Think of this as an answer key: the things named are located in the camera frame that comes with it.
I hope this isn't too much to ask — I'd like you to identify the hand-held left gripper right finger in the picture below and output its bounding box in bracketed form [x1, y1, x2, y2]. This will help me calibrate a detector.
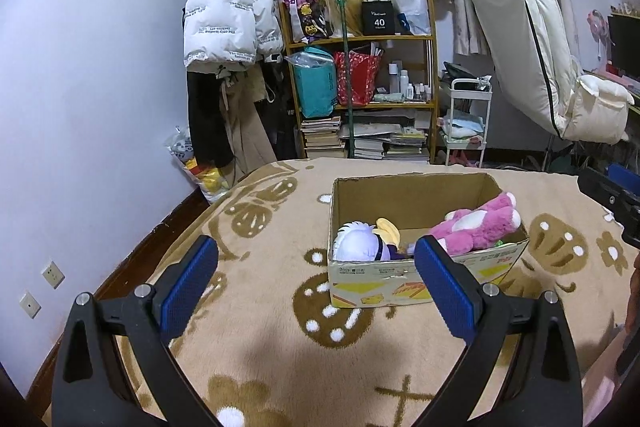
[412, 234, 586, 427]

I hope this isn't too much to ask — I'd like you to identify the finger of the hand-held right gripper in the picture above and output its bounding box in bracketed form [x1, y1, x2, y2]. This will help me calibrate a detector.
[577, 167, 640, 250]

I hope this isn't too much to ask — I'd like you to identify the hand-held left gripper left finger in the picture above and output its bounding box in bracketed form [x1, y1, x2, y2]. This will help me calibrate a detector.
[52, 234, 220, 427]

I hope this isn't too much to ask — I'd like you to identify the pink plush bear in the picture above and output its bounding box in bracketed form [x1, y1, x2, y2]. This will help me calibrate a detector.
[427, 192, 522, 256]

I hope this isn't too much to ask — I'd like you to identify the printed cardboard box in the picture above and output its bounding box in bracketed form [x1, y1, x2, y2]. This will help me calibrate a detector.
[327, 172, 531, 309]

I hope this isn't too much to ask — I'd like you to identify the white duck plush toy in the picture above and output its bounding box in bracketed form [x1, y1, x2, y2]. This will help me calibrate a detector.
[332, 218, 416, 263]

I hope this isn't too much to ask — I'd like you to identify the cream cushion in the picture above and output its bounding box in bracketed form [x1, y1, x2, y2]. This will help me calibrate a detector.
[562, 74, 636, 144]

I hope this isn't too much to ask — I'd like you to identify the beige mushroom print blanket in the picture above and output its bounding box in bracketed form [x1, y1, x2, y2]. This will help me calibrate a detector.
[42, 156, 640, 427]

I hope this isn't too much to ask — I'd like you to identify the plastic bag of yellow toys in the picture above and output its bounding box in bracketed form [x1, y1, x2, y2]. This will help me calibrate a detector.
[165, 125, 233, 204]

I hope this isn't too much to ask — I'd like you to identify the black monitor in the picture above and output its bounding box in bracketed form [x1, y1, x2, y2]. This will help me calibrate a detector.
[607, 14, 640, 82]

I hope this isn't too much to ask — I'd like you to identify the pile of magazines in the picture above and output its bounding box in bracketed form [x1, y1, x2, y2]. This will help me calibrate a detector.
[340, 122, 432, 164]

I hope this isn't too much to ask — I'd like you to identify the white trolley cart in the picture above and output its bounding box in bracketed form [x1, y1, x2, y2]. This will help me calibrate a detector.
[442, 77, 493, 168]

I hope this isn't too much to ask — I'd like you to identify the pink fan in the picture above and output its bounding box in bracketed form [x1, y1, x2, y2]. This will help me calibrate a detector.
[587, 9, 612, 68]

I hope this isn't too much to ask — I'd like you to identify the black hanging coat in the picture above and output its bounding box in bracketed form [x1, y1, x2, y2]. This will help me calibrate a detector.
[186, 69, 236, 168]

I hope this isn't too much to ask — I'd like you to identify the beige hanging garment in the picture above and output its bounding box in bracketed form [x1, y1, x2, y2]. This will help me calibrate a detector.
[220, 67, 278, 175]

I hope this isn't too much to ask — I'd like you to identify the folded white mattress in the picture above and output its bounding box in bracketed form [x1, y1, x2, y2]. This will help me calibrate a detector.
[461, 0, 583, 140]

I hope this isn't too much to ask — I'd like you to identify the stack of books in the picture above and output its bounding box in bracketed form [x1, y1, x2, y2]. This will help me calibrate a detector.
[300, 116, 346, 159]

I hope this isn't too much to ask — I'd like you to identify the group of white cosmetic bottles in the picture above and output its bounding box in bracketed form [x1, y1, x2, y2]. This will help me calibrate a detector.
[387, 61, 433, 102]

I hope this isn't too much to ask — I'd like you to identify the red patterned bag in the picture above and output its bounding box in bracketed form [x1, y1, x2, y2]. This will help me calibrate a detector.
[334, 49, 383, 106]

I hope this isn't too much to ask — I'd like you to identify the green pole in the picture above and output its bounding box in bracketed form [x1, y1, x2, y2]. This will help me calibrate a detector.
[336, 0, 357, 158]

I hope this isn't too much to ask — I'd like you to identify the teal shopping bag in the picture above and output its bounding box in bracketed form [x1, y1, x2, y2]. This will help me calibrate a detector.
[292, 52, 337, 118]

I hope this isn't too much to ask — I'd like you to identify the wooden shelf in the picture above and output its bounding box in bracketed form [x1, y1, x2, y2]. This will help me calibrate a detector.
[277, 0, 441, 160]

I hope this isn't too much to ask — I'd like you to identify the black box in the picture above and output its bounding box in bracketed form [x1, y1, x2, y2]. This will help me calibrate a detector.
[361, 0, 396, 36]

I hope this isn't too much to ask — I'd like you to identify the white puffer jacket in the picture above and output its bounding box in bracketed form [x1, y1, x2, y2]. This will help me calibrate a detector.
[182, 0, 282, 80]

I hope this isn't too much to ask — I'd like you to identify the blond wig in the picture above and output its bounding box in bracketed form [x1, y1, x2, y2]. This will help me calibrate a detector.
[320, 0, 366, 38]

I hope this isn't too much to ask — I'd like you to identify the pink and black printed bag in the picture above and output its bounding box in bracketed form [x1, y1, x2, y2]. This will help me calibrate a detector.
[280, 0, 328, 42]

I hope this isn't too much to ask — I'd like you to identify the white wall socket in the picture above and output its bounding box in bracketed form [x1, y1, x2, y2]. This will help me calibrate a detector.
[41, 261, 66, 289]
[19, 291, 42, 319]

